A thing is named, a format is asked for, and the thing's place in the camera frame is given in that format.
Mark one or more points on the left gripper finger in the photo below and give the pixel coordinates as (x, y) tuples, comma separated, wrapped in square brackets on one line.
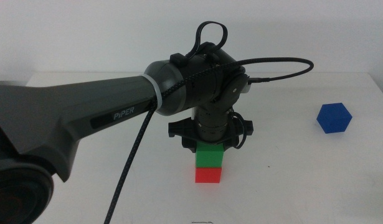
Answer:
[(188, 145), (231, 144)]

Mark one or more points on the green cube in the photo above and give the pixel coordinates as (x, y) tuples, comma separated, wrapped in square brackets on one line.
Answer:
[(210, 155)]

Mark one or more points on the red cube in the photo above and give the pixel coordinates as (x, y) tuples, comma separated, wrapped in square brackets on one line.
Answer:
[(208, 175)]

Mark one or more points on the blue cube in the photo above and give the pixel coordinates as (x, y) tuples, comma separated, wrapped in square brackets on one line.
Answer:
[(333, 118)]

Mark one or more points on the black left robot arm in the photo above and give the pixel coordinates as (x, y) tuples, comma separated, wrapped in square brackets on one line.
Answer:
[(69, 105)]

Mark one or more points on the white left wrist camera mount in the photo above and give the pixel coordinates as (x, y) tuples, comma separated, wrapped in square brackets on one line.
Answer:
[(247, 88)]

